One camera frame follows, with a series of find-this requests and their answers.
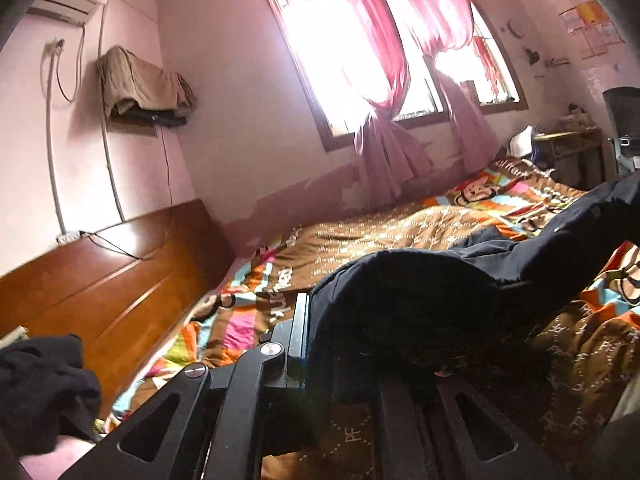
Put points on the wide pink curtain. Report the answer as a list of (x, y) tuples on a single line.
[(385, 160)]

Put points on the dark cloth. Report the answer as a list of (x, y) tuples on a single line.
[(45, 390)]

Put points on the white air conditioner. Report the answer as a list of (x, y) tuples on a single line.
[(62, 5)]

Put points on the colourful printed blanket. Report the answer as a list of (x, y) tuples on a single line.
[(380, 240)]

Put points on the black wall shelf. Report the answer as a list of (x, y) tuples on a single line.
[(170, 121)]

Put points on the window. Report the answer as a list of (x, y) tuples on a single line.
[(320, 75)]

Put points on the white wall pipe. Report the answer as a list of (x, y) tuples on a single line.
[(52, 150), (111, 170)]

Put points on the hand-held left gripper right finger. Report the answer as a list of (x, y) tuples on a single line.
[(450, 425)]

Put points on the brown cloth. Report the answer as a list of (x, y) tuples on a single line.
[(140, 82)]

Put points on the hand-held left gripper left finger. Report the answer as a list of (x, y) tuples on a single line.
[(298, 340)]

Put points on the dark wall hook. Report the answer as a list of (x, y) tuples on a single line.
[(531, 55)]

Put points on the dark navy padded jacket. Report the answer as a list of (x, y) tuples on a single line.
[(425, 290)]

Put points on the narrow pink curtain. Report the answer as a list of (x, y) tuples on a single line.
[(470, 125)]

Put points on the wooden headboard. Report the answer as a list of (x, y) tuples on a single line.
[(100, 300)]

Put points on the round wall hook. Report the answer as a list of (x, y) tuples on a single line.
[(515, 28)]

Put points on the white bag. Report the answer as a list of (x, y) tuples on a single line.
[(520, 142)]

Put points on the office chair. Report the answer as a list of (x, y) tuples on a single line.
[(622, 125)]

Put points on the white power strip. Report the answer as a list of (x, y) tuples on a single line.
[(69, 236)]

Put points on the pink cloth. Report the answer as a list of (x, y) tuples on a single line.
[(55, 460)]

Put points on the cluttered desk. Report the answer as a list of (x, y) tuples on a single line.
[(570, 155)]

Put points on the wall poster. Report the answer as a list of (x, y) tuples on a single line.
[(590, 20)]

